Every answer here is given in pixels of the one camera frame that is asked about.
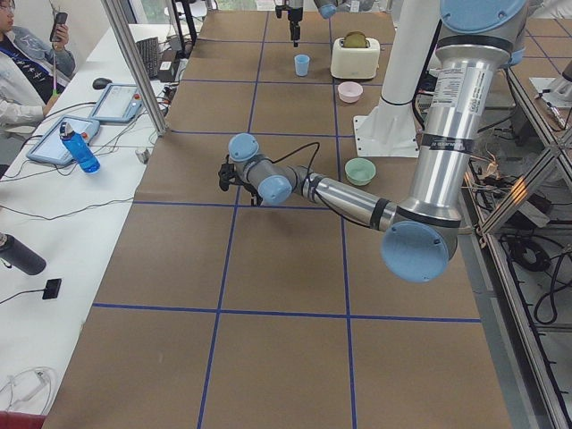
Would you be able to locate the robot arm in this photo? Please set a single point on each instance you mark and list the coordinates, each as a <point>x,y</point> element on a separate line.
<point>441,66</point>
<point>326,8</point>

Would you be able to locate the black computer mouse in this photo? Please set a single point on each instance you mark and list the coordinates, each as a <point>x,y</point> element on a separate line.
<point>100,83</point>

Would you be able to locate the cream toaster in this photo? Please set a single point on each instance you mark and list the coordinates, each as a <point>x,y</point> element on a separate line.
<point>350,63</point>

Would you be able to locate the bread slice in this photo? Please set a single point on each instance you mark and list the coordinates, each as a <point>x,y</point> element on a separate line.
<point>355,39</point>

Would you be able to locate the seated person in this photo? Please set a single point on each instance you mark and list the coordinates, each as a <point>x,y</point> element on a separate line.
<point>33,73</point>

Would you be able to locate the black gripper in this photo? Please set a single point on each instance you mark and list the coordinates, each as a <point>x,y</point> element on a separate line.
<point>294,15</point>
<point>247,186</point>

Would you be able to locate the teach pendant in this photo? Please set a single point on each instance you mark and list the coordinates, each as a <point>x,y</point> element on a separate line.
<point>119,103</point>
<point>52,149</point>

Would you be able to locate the blue cup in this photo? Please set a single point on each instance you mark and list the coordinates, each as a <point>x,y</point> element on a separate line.
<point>301,64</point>

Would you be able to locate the blue water bottle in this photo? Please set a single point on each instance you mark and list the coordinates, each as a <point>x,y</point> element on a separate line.
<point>78,148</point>

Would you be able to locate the aluminium frame post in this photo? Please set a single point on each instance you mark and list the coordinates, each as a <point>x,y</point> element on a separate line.
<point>126,43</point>

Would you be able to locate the pink bowl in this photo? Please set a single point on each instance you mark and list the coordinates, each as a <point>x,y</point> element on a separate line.
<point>349,92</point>

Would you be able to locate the black keyboard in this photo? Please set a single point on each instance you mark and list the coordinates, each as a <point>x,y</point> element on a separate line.
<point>148,49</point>

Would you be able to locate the far teach pendant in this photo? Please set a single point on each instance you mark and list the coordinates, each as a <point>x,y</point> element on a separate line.
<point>119,103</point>

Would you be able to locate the green bowl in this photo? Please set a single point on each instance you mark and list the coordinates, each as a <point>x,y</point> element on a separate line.
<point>359,171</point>

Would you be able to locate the near teach pendant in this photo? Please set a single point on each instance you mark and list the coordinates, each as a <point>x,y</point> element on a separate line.
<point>52,149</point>

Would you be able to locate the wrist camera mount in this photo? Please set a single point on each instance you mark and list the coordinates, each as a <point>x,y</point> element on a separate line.
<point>227,175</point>
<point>280,7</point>

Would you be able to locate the black thermos bottle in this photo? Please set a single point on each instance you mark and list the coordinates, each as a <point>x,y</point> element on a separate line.
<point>18,255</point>

